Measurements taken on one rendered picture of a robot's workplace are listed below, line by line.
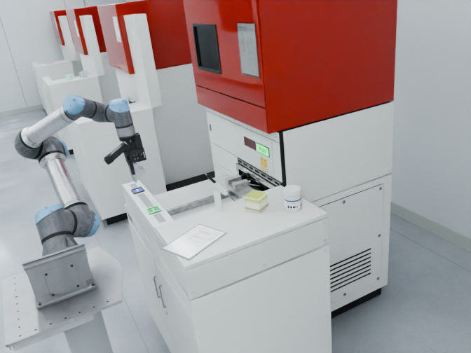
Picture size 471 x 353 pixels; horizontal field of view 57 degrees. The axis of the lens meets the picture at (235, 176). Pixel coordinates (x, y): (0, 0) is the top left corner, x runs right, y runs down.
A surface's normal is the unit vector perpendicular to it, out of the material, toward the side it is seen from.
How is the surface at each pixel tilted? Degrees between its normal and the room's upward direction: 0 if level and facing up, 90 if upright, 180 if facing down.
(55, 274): 90
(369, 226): 90
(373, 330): 0
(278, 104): 90
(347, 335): 0
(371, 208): 90
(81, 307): 0
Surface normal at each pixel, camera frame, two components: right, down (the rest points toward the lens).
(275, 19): 0.45, 0.31
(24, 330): -0.11, -0.91
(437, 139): -0.88, 0.27
